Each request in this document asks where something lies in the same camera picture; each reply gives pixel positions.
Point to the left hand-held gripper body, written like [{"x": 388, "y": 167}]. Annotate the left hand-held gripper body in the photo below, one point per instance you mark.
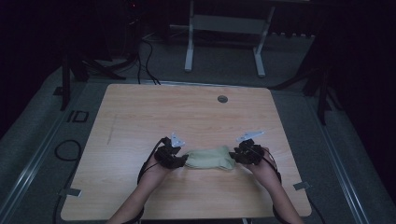
[{"x": 168, "y": 154}]

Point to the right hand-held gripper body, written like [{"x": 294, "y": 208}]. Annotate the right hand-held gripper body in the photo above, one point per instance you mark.
[{"x": 250, "y": 152}]

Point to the pale green sock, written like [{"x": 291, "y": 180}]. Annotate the pale green sock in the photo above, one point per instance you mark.
[
  {"x": 229, "y": 165},
  {"x": 204, "y": 158}
]

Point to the person's right hand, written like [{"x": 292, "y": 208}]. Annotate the person's right hand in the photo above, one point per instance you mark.
[{"x": 264, "y": 169}]

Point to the person's left hand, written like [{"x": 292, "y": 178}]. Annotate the person's left hand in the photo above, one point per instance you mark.
[{"x": 154, "y": 172}]

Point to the round grey table grommet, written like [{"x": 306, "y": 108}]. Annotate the round grey table grommet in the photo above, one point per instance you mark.
[{"x": 222, "y": 99}]

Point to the grey tape piece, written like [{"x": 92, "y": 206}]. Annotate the grey tape piece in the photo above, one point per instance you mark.
[
  {"x": 72, "y": 192},
  {"x": 302, "y": 186}
]

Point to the black metal stand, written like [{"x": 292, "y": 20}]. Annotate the black metal stand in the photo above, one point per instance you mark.
[
  {"x": 66, "y": 84},
  {"x": 322, "y": 93}
]

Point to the metal floor rail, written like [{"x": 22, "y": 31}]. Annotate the metal floor rail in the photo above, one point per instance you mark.
[
  {"x": 28, "y": 174},
  {"x": 339, "y": 168}
]

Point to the white metal desk frame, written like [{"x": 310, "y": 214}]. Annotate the white metal desk frame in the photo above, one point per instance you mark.
[{"x": 227, "y": 24}]

